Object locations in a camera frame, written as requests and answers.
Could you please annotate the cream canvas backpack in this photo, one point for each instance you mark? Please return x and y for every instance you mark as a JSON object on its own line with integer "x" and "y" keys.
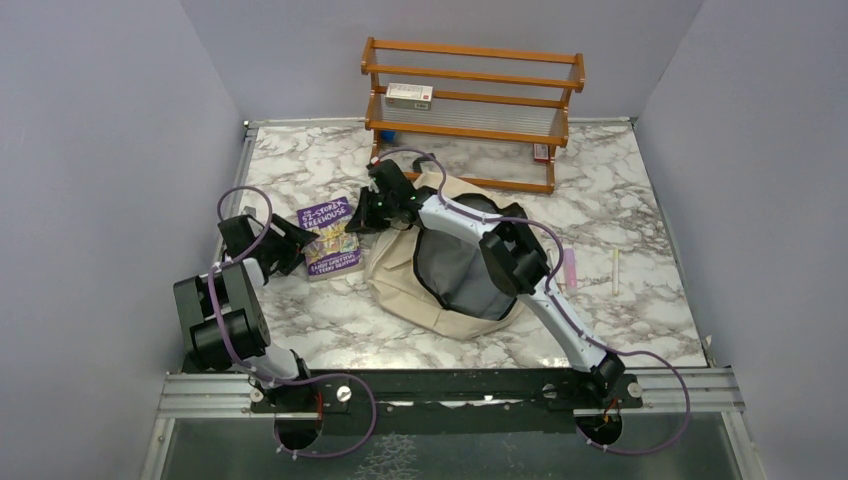
{"x": 430, "y": 278}

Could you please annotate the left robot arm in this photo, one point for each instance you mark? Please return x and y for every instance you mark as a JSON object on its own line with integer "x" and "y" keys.
{"x": 222, "y": 324}

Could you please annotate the white pen brown cap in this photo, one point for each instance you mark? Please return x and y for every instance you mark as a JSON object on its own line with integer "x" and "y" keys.
{"x": 552, "y": 258}

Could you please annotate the orange wooden shelf rack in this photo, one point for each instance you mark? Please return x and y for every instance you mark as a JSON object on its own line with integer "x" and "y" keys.
{"x": 480, "y": 93}

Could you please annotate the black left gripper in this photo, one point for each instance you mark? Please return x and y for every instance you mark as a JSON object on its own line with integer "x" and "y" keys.
{"x": 293, "y": 241}

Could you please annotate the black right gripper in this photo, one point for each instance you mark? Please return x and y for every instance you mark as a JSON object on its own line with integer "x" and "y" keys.
{"x": 364, "y": 222}

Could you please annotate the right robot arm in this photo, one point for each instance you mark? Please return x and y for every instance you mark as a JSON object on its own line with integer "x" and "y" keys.
{"x": 517, "y": 265}

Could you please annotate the grey green small box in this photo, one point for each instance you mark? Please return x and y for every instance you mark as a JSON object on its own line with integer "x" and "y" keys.
{"x": 409, "y": 96}

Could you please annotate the red white small box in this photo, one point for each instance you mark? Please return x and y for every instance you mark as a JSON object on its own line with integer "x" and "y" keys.
{"x": 541, "y": 153}

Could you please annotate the pink highlighter pen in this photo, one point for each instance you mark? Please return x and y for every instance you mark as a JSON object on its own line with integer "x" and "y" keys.
{"x": 569, "y": 271}

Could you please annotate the yellow highlighter pen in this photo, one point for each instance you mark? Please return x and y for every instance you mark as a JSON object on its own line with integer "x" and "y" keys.
{"x": 615, "y": 275}

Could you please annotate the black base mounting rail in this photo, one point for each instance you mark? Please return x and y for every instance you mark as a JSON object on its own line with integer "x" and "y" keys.
{"x": 443, "y": 401}

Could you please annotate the purple Griffiths Denton book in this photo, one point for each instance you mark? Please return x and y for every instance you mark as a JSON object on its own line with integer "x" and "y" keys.
{"x": 335, "y": 252}

